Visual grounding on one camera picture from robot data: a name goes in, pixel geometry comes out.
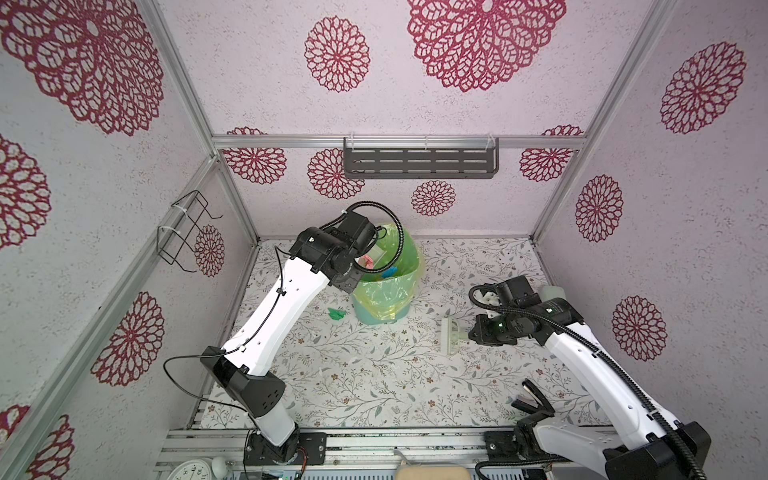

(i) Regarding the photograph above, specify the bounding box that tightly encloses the pink paper scrap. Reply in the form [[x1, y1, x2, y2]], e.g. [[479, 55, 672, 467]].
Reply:
[[358, 255, 376, 270]]

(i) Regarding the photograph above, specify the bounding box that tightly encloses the green bin with bag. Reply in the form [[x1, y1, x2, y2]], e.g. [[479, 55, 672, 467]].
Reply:
[[352, 231, 425, 325]]

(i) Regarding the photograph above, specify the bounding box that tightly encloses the light green hand brush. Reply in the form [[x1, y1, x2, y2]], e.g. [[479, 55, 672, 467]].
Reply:
[[439, 317, 468, 356]]

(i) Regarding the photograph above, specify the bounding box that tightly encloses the light green dustpan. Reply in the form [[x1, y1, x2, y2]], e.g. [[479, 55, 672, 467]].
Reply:
[[363, 226, 387, 264]]

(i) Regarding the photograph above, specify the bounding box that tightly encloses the blue paper scrap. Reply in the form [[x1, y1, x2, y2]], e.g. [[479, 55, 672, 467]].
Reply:
[[381, 266, 397, 279]]

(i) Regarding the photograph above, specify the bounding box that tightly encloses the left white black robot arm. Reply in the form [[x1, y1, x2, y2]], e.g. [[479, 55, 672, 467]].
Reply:
[[200, 202, 377, 449]]

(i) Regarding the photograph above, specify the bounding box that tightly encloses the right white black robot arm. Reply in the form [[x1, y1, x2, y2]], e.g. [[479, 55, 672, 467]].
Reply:
[[468, 276, 711, 479]]

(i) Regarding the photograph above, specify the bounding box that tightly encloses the green paper scrap left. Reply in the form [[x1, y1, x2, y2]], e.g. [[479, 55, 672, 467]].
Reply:
[[328, 308, 346, 321]]

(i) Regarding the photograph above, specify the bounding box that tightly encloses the black stapler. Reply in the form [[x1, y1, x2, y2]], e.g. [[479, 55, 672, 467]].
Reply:
[[511, 377, 556, 416]]

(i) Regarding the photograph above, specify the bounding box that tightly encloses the beige object at bottom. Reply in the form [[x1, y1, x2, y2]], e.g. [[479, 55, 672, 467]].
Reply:
[[394, 449, 472, 480]]

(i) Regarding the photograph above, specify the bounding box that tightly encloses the white round gauge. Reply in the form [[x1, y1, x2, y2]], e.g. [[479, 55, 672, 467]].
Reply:
[[168, 459, 214, 480]]

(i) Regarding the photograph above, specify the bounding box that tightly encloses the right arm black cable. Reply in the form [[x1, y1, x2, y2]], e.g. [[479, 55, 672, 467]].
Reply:
[[467, 283, 709, 480]]

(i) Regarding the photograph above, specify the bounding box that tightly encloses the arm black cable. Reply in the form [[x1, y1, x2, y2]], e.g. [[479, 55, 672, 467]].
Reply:
[[467, 283, 709, 480], [163, 200, 405, 421]]

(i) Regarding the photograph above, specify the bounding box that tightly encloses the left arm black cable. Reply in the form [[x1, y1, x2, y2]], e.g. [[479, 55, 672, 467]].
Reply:
[[163, 200, 405, 421]]

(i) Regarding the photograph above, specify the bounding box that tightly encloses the dark grey wall shelf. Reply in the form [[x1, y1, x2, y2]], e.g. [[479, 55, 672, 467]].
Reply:
[[342, 138, 499, 180]]

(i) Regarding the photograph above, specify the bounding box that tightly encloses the black wire wall rack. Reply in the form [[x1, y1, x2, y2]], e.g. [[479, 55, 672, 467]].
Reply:
[[155, 190, 226, 278]]

